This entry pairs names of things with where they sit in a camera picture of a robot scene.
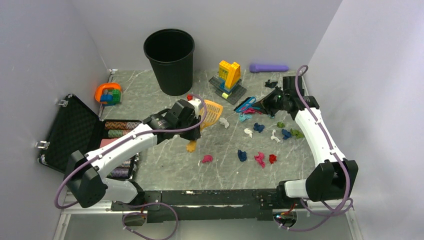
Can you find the black open case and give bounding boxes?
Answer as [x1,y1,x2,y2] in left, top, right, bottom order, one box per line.
[37,94,142,173]

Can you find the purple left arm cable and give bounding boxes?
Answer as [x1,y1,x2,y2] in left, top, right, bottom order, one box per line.
[53,94,208,210]

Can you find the orange ring toy bricks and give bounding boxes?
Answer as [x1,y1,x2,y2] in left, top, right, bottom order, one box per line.
[94,82,123,107]

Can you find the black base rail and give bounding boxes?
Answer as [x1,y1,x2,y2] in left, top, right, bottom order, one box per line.
[110,188,300,223]

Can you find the orange slotted scoop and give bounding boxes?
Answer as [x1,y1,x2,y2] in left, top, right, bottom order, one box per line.
[199,99,224,133]

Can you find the black plastic bin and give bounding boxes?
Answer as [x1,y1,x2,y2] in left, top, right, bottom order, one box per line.
[143,28,195,96]

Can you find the pink paper scrap front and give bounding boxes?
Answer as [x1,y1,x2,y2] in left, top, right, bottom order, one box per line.
[254,151,266,168]

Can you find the navy paper scrap middle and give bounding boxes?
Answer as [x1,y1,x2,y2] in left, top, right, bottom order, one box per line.
[253,122,265,133]

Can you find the magenta paper scrap large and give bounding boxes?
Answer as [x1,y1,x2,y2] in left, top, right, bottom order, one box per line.
[242,107,262,115]

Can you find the navy paper scrap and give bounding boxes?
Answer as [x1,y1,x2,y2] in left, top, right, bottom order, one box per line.
[237,149,247,162]
[253,122,265,133]

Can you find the teal paper scrap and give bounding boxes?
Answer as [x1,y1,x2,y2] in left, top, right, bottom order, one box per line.
[238,113,252,122]

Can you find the purple cylinder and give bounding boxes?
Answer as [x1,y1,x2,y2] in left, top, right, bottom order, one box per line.
[249,63,290,73]

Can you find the blue hand brush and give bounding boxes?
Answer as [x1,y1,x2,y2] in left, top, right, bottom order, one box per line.
[233,96,256,113]

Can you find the pink paper scrap left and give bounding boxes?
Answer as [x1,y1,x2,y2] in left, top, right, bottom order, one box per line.
[201,155,214,164]

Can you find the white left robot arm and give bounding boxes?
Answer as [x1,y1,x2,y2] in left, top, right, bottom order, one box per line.
[60,95,207,210]

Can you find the black paper scrap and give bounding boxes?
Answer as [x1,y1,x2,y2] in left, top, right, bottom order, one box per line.
[264,79,278,89]

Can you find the yellow toy brick building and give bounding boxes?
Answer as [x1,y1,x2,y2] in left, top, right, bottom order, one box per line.
[208,60,247,105]

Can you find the navy paper scrap front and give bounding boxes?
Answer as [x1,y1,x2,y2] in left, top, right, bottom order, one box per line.
[237,149,247,162]

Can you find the white paper scrap near scoop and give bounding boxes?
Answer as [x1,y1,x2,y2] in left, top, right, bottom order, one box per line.
[219,117,230,129]

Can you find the pink paper scrap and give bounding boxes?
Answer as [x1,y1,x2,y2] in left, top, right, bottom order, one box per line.
[254,151,266,168]
[201,155,214,164]

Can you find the green paper scrap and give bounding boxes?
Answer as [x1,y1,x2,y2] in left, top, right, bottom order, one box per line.
[276,121,286,128]

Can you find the red paper scrap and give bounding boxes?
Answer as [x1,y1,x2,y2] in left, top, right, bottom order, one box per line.
[268,154,277,164]

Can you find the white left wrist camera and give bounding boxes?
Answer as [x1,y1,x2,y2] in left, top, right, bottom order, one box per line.
[186,94,203,116]

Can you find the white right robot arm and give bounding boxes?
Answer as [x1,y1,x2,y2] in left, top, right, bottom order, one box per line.
[252,77,359,208]

